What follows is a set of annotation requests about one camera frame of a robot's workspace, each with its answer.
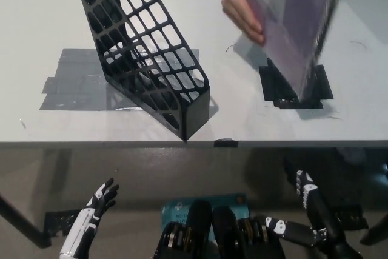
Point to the purple spiral notebook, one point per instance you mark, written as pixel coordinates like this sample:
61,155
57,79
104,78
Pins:
288,28

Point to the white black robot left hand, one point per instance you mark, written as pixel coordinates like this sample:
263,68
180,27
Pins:
91,213

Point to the black tape patch on table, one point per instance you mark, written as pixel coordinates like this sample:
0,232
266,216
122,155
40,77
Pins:
272,86

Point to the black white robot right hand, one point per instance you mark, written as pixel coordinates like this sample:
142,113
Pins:
321,213

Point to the black table leg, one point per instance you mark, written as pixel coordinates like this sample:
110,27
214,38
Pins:
24,225
379,228

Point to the black lattice magazine stand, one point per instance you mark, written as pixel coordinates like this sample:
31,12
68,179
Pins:
194,119

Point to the person's bare hand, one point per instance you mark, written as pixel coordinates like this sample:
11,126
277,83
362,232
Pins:
239,13

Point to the grey tape patch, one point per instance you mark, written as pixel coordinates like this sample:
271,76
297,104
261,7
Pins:
69,83

